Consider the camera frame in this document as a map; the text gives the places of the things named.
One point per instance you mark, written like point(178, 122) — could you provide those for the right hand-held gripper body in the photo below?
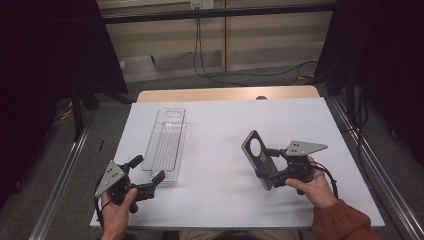
point(298, 166)

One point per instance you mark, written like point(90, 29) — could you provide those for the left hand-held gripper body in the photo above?
point(115, 181)

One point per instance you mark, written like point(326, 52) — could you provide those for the cartoon print phone case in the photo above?
point(263, 160)

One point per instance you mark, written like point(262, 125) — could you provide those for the clear plastic tray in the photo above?
point(165, 143)

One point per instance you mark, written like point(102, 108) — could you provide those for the person's right hand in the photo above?
point(316, 190)

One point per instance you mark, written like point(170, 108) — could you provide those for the person's left hand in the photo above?
point(116, 220)

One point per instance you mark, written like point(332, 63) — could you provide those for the white table cover sheet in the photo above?
point(213, 140)

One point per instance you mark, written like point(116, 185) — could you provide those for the black curtain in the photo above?
point(43, 66)
point(383, 60)

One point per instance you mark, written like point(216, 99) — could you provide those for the black horizontal bar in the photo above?
point(216, 14)

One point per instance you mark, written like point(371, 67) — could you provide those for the aluminium floor rail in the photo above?
point(58, 186)
point(376, 166)

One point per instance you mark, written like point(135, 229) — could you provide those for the white wall socket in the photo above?
point(202, 4)

